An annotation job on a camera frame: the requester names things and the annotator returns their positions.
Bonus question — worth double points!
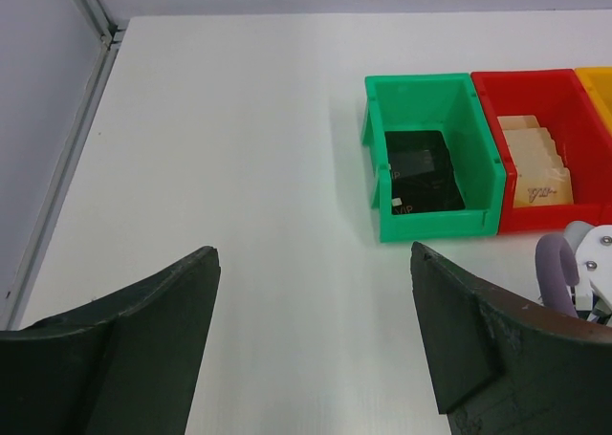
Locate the black cards stack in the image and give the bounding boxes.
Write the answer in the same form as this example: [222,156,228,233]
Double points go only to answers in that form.
[385,130,466,215]

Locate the left aluminium frame post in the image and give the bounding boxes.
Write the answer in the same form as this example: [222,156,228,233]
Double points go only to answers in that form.
[1,0,120,328]

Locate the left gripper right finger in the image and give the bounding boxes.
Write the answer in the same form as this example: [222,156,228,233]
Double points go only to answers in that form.
[410,242,611,434]

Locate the yellow plastic bin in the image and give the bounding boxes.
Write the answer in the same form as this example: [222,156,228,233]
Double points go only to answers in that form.
[575,67,612,132]

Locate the green plastic bin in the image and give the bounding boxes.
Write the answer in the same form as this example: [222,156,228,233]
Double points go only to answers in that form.
[361,73,507,243]

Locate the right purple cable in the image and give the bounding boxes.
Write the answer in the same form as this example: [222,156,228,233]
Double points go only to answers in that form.
[534,232,580,317]

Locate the red plastic bin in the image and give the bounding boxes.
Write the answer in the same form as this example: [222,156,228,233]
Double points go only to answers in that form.
[471,69,611,233]

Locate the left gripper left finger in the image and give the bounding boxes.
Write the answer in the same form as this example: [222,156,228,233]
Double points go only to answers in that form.
[1,247,220,434]

